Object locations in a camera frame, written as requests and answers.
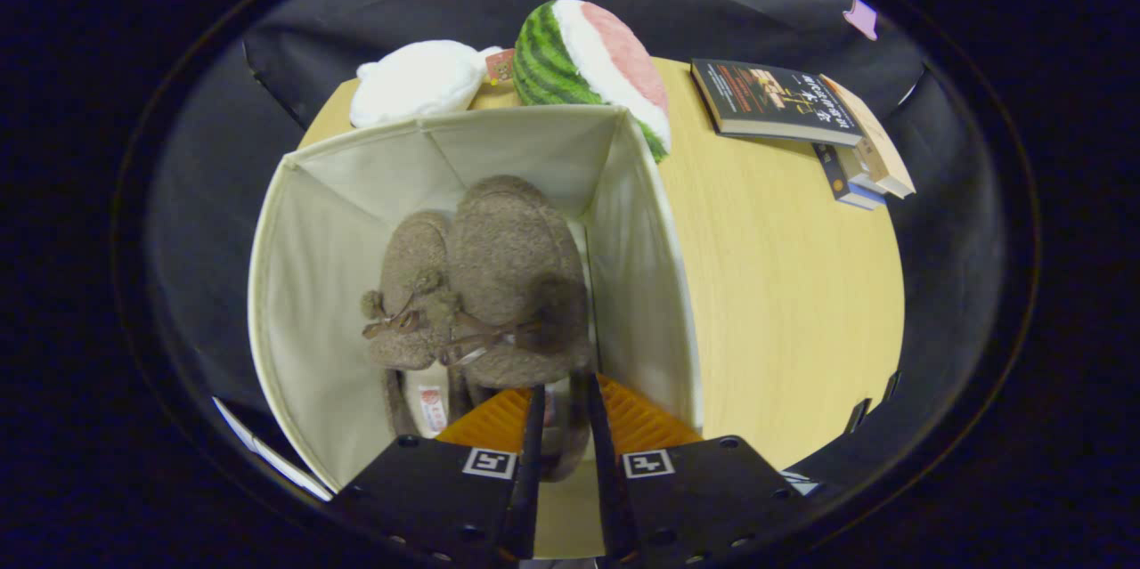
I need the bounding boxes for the watermelon slice plush toy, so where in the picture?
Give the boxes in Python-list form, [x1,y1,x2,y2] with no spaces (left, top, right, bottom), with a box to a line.
[512,0,672,165]

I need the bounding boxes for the beige fabric storage box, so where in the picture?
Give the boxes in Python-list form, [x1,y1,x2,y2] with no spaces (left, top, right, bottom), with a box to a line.
[247,103,706,494]

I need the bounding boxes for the white plush toy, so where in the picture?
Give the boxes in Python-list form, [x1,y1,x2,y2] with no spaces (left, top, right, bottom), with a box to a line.
[349,39,516,129]

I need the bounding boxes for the white paper sheet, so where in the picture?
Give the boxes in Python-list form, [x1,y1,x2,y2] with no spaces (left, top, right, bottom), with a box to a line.
[212,397,335,500]

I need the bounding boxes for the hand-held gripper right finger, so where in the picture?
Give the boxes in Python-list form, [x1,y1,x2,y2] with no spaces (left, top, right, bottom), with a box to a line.
[583,371,807,566]

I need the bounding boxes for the brown fuzzy shoe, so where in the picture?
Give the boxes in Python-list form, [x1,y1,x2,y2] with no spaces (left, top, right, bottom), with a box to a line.
[443,175,596,483]
[361,211,460,438]

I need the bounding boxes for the blue cover book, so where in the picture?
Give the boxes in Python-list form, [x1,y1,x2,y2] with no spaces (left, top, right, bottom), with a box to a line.
[812,142,887,211]

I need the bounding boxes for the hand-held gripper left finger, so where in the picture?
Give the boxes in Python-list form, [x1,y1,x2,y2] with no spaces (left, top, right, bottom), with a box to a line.
[331,384,547,566]

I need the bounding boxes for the black cover book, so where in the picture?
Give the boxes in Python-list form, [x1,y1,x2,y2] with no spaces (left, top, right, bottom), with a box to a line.
[690,59,865,148]

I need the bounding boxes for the beige cover book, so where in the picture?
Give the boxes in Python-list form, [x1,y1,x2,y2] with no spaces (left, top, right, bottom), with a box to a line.
[819,75,916,200]

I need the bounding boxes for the grey white book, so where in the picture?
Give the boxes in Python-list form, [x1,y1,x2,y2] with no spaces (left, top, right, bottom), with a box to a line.
[833,144,884,196]

